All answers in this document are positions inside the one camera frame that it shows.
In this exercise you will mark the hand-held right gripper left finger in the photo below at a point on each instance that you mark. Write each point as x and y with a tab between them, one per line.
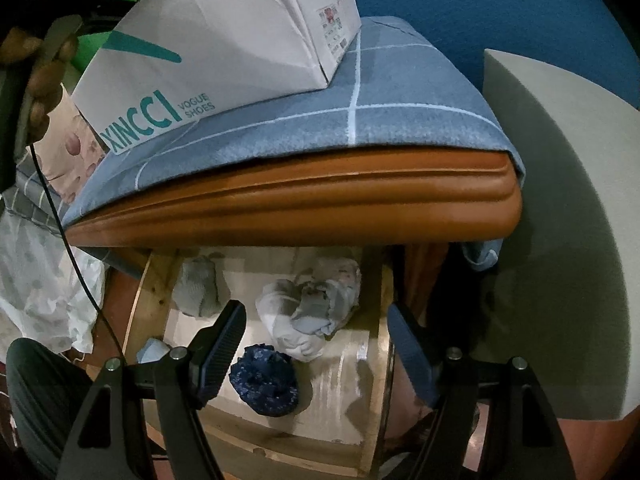
225	340

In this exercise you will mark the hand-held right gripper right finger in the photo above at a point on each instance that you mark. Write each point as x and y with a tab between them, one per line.
410	355

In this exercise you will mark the dark blue patterned underwear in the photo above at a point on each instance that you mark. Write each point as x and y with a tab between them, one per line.
265	380

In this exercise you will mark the plain grey underwear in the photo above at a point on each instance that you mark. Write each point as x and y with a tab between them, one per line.
197	287

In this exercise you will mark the wooden drawer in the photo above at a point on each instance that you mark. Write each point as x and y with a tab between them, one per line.
345	370

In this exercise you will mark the small light blue underwear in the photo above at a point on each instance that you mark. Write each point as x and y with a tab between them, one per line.
152	351

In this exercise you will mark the white pink patterned underwear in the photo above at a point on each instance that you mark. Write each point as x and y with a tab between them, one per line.
345	275

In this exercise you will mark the white shoe box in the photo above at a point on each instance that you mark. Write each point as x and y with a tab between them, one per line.
225	25

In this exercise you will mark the person's left hand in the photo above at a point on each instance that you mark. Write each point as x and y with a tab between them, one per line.
45	80

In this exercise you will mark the pink floral cloth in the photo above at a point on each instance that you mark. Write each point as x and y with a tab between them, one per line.
65	150

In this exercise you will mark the green foam mat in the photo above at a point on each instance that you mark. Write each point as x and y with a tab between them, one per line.
87	55

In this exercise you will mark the brown wooden nightstand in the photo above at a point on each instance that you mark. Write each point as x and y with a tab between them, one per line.
300	200

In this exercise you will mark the white spotted cloth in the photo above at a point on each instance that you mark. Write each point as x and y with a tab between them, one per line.
40	285

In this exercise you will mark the person's dark trouser leg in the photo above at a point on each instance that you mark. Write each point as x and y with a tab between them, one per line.
35	400

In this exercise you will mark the blue checkered cloth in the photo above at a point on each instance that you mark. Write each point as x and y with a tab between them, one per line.
400	90

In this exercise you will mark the blue foam mat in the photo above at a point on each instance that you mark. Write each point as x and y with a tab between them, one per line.
475	5

